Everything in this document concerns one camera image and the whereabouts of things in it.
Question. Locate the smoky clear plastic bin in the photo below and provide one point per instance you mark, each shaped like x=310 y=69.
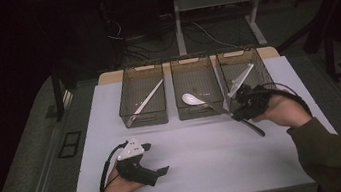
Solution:
x=238 y=63
x=140 y=80
x=195 y=75

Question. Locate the black metal stand post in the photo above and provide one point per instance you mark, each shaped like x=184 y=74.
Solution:
x=57 y=98
x=331 y=60

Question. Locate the steel table knife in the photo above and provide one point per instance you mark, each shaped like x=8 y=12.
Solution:
x=217 y=108

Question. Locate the white table cover sheet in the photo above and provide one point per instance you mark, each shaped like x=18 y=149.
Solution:
x=208 y=161

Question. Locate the white ceramic spoon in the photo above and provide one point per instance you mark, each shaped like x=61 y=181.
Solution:
x=192 y=99

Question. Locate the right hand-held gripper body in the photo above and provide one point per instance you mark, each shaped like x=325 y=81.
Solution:
x=257 y=102

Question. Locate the pale chopstick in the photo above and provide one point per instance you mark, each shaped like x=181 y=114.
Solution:
x=149 y=94
x=145 y=101

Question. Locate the white metal desk frame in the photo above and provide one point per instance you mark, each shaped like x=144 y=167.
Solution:
x=178 y=24

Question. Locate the person's left hand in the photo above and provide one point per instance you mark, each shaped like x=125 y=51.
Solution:
x=119 y=189

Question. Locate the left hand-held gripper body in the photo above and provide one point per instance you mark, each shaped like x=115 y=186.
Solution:
x=135 y=171

